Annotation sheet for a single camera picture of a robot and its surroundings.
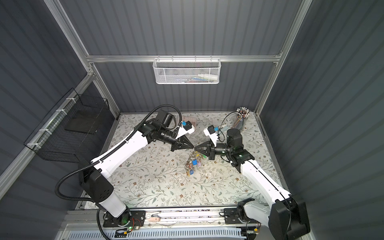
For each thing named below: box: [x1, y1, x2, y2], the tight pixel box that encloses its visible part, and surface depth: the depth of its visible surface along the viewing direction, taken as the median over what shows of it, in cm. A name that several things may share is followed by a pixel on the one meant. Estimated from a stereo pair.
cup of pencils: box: [232, 106, 251, 130], surface depth 101 cm
